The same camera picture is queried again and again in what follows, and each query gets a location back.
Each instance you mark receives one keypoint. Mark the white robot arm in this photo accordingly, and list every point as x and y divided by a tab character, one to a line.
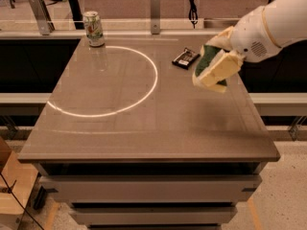
287	21

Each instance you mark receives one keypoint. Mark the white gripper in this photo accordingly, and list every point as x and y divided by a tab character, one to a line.
252	37

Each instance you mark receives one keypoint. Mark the grey drawer cabinet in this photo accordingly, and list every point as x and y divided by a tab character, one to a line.
151	201

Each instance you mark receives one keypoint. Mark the black snack packet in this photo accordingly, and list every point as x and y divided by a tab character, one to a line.
185	59

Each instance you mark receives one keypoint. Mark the wooden box at left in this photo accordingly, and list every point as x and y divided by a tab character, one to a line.
16	183

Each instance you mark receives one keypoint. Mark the green and yellow sponge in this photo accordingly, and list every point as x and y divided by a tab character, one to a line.
208	53

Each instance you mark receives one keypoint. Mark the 7up soda can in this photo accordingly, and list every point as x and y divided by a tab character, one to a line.
93	28

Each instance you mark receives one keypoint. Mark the left metal bracket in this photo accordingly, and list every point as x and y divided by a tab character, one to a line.
40	16

